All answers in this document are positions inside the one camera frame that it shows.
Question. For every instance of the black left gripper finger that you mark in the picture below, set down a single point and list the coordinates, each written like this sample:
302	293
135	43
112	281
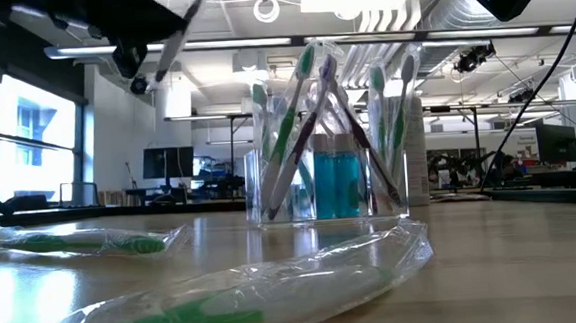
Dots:
161	21

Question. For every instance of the purple toothbrush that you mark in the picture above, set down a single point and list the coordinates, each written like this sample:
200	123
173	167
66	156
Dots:
300	151
367	149

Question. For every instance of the clear acrylic organizer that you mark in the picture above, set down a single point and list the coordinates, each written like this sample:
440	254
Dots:
255	193

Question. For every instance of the teal tube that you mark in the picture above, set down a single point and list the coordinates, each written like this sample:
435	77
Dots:
324	179

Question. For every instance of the background robot station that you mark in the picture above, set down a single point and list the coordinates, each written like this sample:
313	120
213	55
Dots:
459	168

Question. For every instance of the ceiling light bar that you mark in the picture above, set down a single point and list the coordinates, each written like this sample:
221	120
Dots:
211	44
480	33

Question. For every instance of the black monitor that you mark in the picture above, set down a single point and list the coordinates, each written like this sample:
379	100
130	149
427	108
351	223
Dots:
168	162
557	142

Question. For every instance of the large window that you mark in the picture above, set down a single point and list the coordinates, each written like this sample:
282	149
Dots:
36	147

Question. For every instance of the person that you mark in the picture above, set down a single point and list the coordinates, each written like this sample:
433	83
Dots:
511	165

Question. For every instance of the background workbench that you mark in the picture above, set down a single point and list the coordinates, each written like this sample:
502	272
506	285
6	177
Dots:
209	189

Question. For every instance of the black ceiling camera rig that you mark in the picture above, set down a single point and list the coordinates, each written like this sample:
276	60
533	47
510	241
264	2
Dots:
473	57

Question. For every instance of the black aluminium table frame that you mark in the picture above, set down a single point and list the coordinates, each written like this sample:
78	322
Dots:
121	212

